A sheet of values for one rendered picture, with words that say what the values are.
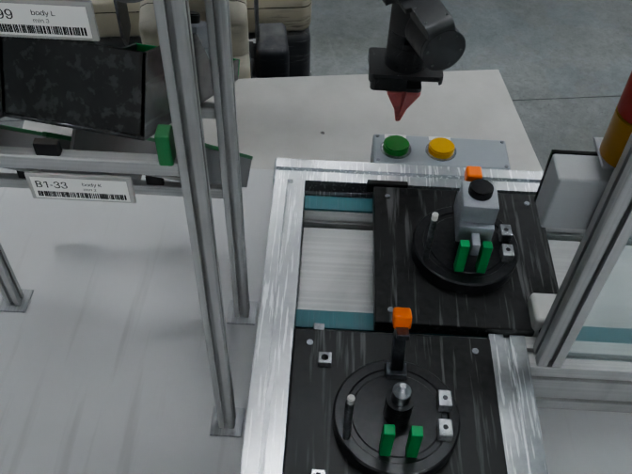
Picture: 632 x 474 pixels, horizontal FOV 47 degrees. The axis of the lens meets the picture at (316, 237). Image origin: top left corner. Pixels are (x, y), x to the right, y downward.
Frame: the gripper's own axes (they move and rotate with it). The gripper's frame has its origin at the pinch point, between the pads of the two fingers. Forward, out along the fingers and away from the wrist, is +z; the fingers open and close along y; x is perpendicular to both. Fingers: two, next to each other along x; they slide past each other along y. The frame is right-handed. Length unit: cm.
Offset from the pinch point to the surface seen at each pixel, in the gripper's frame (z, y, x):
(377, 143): 6.7, -2.4, 0.9
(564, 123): 101, 78, 128
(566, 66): 101, 85, 164
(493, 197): -5.6, 10.2, -22.4
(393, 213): 5.8, -0.5, -15.0
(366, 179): 6.8, -4.2, -7.2
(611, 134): -25.9, 15.2, -34.3
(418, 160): 6.7, 3.8, -2.5
